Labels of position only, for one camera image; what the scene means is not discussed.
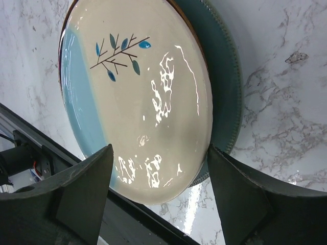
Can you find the dark blue floral plate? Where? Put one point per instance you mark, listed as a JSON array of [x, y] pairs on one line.
[[149, 77]]

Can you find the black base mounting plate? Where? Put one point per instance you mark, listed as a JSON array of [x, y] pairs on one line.
[[123, 222]]

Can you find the cream blue leaf plate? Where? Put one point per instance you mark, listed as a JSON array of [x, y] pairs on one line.
[[133, 75]]

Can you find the grey-green ribbed plate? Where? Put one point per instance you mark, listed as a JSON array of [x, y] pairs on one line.
[[224, 69]]

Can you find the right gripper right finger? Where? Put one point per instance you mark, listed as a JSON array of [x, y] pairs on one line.
[[255, 208]]

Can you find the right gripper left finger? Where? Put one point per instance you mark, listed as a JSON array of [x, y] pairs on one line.
[[66, 208]]

